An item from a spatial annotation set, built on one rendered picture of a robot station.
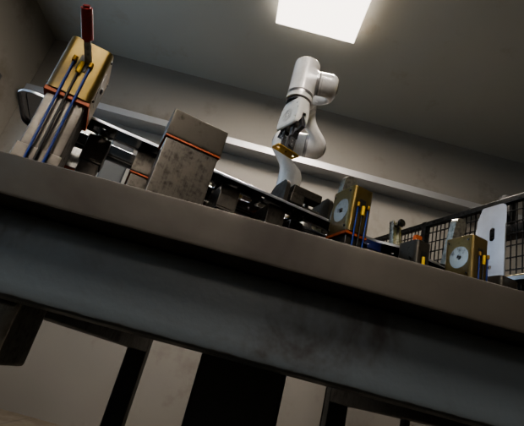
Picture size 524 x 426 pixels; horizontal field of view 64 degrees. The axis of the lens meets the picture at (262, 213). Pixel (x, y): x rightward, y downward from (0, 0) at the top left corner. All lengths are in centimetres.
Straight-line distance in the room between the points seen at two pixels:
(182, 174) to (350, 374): 55
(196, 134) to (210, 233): 52
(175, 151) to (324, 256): 54
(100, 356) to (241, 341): 310
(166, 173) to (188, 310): 47
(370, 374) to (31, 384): 331
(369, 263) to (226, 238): 13
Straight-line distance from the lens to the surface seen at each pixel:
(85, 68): 87
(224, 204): 102
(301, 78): 141
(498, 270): 159
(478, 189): 442
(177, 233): 38
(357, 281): 39
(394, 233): 156
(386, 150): 420
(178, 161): 86
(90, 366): 350
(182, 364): 338
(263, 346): 40
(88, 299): 43
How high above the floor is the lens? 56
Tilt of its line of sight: 22 degrees up
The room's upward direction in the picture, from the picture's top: 15 degrees clockwise
